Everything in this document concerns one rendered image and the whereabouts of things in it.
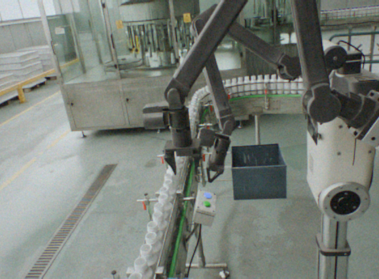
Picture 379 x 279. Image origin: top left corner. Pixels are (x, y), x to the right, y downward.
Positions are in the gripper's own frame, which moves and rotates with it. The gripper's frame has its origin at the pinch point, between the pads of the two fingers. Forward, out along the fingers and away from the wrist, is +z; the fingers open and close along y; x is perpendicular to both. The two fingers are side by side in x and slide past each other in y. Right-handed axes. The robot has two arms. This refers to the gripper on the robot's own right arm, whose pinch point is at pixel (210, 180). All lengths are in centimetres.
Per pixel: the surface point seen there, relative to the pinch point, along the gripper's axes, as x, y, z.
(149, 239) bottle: -16.5, 32.6, 8.8
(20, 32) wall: -688, -1041, 225
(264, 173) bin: 34, -54, 17
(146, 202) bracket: -23.1, -2.2, 20.6
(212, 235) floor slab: 28, -113, 115
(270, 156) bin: 42, -85, 19
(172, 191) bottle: -13.7, -2.4, 11.6
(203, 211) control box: 0.1, 9.8, 8.8
